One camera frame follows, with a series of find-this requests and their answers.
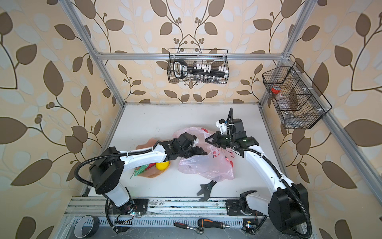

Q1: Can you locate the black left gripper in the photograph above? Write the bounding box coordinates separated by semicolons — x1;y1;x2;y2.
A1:
178;146;210;164

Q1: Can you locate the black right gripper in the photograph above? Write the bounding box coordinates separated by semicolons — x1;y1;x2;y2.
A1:
205;131;236;149

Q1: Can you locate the pink plastic bag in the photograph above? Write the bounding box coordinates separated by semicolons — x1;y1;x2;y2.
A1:
173;126;235;182

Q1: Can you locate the yellow lemon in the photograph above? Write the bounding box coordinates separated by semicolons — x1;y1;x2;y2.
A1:
156;161;170;171

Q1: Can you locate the peach fruit plate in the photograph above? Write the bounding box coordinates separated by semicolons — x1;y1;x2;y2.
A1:
136;138;170;178

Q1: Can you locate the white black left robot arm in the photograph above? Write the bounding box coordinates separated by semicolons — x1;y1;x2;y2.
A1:
74;132;208;233

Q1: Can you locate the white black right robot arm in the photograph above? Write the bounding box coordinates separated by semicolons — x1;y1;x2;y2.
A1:
205;109;313;239

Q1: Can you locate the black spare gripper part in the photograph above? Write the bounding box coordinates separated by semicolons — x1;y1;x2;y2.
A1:
197;180;217;202

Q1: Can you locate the red dragon fruit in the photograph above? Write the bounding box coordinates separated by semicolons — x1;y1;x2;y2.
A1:
130;163;156;179

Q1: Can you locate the orange black screwdriver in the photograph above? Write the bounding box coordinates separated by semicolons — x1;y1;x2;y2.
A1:
198;218;231;229

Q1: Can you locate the red capped plastic bottle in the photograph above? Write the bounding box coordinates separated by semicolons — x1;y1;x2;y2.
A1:
271;85;282;95

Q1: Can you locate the black ratchet wrench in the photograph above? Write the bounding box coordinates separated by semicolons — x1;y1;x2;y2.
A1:
174;222;205;235

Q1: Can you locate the black socket set holder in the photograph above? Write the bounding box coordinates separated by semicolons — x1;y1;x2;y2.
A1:
172;60;229;79

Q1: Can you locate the black tape roll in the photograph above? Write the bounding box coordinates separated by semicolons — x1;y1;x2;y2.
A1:
74;215;100;239

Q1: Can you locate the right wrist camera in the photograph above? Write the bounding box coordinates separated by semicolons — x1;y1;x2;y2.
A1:
216;119;229;134

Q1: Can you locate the black wire basket centre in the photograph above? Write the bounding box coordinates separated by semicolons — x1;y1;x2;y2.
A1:
167;48;230;84

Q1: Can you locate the black wire basket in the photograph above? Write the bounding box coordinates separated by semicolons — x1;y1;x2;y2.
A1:
262;62;332;129
167;48;230;84

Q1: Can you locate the black wire basket right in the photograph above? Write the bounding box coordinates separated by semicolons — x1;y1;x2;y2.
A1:
262;62;332;129

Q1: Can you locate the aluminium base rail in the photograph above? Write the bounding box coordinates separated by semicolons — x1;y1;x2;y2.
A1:
59;196;314;239

